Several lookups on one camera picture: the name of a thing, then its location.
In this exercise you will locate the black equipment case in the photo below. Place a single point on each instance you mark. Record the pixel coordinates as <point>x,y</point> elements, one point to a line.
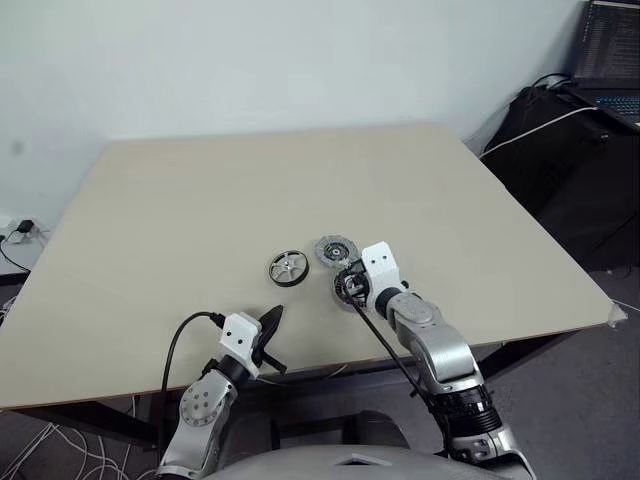
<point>565,190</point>

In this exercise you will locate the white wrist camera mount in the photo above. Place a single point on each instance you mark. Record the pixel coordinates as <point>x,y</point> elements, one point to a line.
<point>382,267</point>
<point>239,336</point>

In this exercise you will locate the white power strip with adaptor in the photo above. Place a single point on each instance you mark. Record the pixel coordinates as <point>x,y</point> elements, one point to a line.
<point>22,227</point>

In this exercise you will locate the silver robot torso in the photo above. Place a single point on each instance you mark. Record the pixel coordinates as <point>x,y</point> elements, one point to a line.
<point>300,465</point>

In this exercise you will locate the grey round motor lid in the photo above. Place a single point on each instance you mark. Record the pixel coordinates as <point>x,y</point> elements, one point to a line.
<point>334,250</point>

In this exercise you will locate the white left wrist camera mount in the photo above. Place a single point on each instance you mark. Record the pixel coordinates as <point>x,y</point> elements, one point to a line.
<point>239,336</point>

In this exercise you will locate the clear tape on table corner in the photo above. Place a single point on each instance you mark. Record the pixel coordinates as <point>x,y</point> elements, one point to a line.
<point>618,314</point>

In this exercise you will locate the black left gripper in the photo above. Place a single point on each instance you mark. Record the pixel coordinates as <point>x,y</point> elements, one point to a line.
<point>260,347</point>

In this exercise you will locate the black open laptop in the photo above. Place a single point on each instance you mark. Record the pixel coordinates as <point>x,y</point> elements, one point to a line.
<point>612,55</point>

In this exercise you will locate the spoked rotor with black rim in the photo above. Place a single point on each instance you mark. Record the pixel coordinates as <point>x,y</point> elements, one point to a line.
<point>287,269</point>

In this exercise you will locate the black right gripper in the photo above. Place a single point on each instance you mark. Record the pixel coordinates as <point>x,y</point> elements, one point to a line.
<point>361,286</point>

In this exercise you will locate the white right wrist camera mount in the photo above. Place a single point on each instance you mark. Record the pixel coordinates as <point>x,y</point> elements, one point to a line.
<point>382,267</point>

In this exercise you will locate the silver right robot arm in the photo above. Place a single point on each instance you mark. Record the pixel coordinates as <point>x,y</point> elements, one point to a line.
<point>435,345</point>

